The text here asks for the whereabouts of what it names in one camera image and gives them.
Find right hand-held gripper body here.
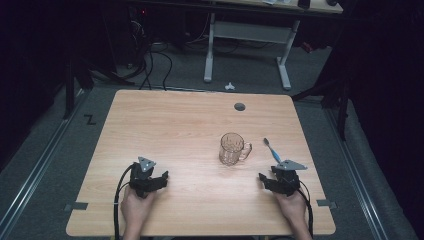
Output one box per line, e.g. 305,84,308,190
269,159,308,197

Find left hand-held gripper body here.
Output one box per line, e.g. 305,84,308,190
128,156,158,200

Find blue toothbrush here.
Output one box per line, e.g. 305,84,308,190
262,137,283,165

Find clear glass mug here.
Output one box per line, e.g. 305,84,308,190
218,132,254,167

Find person's right hand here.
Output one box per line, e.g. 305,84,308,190
273,191,308,228

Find person's left hand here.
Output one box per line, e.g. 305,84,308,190
120,185,158,231

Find grey tape strip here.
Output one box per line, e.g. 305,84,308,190
63,201,89,213
315,198,338,210

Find black metal stand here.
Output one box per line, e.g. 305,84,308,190
61,54,96,121
291,74,352,142

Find dark computer tower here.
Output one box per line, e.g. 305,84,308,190
127,5,152,68

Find white-legged desk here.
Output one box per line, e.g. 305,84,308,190
203,0,345,92

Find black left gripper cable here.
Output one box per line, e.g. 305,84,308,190
113,162,138,240

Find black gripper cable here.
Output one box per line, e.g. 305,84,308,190
113,162,138,240
297,180,315,238

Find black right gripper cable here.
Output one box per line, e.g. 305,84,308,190
297,180,315,238

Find metal floor rail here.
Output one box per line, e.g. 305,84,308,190
0,89,88,236
323,108,390,240

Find black floor cables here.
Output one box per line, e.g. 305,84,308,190
137,41,175,92

